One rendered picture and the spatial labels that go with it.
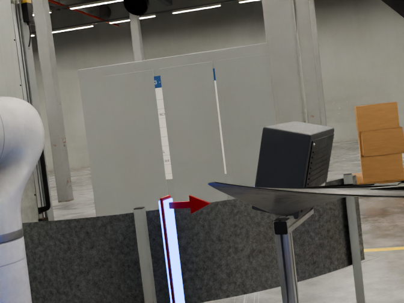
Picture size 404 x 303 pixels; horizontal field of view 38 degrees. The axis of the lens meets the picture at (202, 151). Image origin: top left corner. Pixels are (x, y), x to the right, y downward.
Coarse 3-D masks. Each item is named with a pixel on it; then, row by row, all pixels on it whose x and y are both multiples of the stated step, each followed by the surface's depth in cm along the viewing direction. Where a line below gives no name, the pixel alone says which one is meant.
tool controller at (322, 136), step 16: (272, 128) 129; (288, 128) 132; (304, 128) 137; (320, 128) 142; (272, 144) 129; (288, 144) 128; (304, 144) 126; (320, 144) 135; (272, 160) 130; (288, 160) 128; (304, 160) 127; (320, 160) 138; (256, 176) 132; (272, 176) 130; (288, 176) 128; (304, 176) 127; (320, 176) 140; (256, 208) 132
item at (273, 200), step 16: (224, 192) 70; (240, 192) 69; (256, 192) 68; (272, 192) 66; (288, 192) 62; (304, 192) 61; (320, 192) 61; (336, 192) 61; (352, 192) 61; (368, 192) 60; (384, 192) 60; (400, 192) 60; (272, 208) 79; (288, 208) 80; (304, 208) 80
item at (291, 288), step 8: (280, 240) 125; (288, 240) 124; (280, 248) 125; (288, 248) 124; (280, 256) 125; (288, 256) 124; (280, 264) 125; (288, 264) 125; (280, 272) 125; (288, 272) 125; (280, 280) 126; (288, 280) 125; (296, 280) 127; (288, 288) 126; (296, 288) 126; (288, 296) 126; (296, 296) 126
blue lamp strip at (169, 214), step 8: (168, 200) 76; (168, 208) 76; (168, 216) 76; (168, 224) 75; (168, 232) 75; (168, 240) 76; (176, 240) 77; (176, 248) 77; (176, 256) 77; (176, 264) 76; (176, 272) 76; (176, 280) 76; (176, 288) 76; (176, 296) 76
